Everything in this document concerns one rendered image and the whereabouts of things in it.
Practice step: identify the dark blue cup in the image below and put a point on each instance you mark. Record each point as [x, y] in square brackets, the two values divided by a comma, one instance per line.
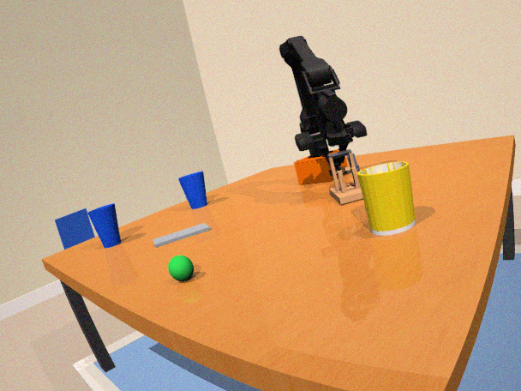
[105, 223]
[194, 189]

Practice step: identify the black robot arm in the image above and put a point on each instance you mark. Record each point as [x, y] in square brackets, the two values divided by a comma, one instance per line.
[312, 74]

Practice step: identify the yellow cylindrical cup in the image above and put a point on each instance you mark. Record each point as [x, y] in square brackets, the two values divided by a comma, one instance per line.
[387, 194]

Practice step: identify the green ball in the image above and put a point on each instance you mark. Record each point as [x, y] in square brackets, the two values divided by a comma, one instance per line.
[181, 268]

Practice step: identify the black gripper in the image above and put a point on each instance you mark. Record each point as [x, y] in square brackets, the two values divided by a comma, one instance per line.
[305, 141]

